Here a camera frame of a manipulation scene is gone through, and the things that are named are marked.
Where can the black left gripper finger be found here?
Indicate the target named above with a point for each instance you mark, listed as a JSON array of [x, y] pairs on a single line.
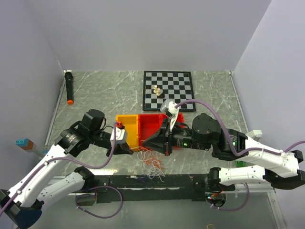
[[125, 149], [117, 151]]

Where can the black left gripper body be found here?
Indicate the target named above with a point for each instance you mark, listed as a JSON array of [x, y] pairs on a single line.
[[99, 139]]

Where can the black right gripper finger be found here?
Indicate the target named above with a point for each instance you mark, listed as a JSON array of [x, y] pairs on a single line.
[[155, 145], [160, 135]]

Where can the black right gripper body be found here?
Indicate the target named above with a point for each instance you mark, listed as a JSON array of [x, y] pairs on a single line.
[[181, 136]]

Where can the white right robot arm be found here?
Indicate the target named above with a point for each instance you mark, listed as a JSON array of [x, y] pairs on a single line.
[[279, 168]]

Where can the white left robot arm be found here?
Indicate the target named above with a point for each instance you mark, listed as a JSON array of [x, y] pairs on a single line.
[[59, 173]]

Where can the red plastic bin right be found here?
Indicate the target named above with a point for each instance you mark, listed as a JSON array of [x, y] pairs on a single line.
[[181, 119]]

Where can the red plastic bin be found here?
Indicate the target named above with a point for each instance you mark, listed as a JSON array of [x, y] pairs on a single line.
[[181, 119], [148, 124]]

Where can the red plastic bin middle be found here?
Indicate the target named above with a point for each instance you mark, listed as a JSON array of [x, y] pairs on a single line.
[[148, 124]]

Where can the yellow plastic bin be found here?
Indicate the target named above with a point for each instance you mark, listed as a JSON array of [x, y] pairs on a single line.
[[130, 121]]

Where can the white chess piece tall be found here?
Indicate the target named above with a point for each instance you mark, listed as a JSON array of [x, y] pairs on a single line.
[[155, 89]]

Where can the white chess piece short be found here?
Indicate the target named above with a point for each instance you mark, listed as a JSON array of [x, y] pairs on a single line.
[[158, 92]]

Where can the black white chessboard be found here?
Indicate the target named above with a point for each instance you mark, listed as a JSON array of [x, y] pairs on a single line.
[[175, 85]]

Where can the green plastic toy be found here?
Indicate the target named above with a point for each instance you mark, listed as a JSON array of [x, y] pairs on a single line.
[[240, 163]]

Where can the black marker orange cap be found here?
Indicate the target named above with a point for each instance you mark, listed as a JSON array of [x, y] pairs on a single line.
[[69, 88]]

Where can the blue brown toy block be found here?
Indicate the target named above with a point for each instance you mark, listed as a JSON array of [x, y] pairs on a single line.
[[25, 144]]

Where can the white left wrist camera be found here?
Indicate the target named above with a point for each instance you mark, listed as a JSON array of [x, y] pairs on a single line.
[[118, 135]]

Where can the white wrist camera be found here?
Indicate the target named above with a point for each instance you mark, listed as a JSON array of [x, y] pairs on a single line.
[[118, 135], [169, 108]]

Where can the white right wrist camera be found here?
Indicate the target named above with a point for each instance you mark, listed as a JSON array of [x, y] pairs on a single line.
[[169, 108]]

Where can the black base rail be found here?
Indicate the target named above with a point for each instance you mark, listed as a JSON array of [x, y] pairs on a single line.
[[141, 188]]

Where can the white stand bracket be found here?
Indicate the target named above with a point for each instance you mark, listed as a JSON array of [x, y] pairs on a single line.
[[255, 134]]

